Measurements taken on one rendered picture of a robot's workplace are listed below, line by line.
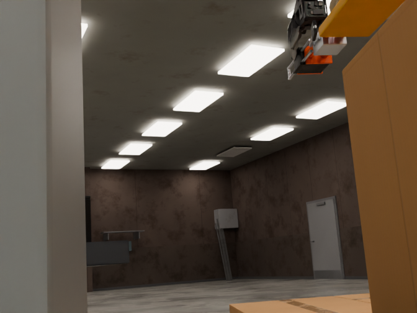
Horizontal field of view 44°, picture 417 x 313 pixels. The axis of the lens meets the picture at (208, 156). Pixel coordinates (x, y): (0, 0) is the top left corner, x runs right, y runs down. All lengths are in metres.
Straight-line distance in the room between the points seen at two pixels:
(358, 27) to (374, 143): 0.39
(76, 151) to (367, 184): 0.54
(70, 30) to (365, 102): 0.53
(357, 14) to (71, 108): 0.81
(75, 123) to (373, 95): 0.51
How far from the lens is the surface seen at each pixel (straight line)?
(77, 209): 0.16
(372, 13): 0.95
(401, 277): 0.61
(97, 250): 0.91
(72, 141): 0.16
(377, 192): 0.65
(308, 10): 1.44
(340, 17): 0.94
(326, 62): 1.44
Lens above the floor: 0.71
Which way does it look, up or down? 11 degrees up
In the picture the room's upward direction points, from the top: 4 degrees counter-clockwise
